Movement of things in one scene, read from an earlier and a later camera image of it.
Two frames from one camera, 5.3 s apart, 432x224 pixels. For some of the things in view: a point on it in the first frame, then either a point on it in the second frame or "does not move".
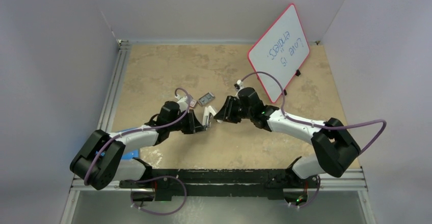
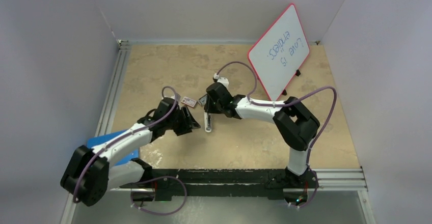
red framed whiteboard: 280,50 does not move
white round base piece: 240,83 -> 222,80
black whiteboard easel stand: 298,73 does not move
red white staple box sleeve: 193,103 does not move
